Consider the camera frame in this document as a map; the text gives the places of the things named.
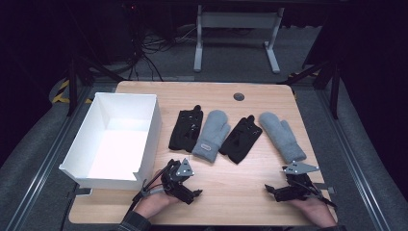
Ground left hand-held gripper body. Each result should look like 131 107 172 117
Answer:
160 157 195 202

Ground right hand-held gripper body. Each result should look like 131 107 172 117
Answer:
274 161 325 203

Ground black glove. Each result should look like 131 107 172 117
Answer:
167 104 204 154
218 115 264 166

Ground white box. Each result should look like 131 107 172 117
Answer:
59 91 163 192

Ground person's left hand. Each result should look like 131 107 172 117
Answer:
133 168 181 219

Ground person's right hand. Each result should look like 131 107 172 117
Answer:
295 194 339 228

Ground grey mitten with label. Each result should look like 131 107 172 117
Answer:
191 109 232 164

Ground black metal stand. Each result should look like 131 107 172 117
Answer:
278 57 342 120
65 52 125 117

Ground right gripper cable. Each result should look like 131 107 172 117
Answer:
312 182 339 210

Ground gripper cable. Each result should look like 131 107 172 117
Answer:
126 171 167 216
312 182 339 210

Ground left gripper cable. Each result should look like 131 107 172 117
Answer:
126 171 167 216

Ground grey metal floor rail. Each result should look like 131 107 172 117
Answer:
5 86 94 231
316 89 392 231

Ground white metal desk frame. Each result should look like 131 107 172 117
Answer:
192 4 286 74

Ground black floor cables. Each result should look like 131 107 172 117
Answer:
126 22 201 82

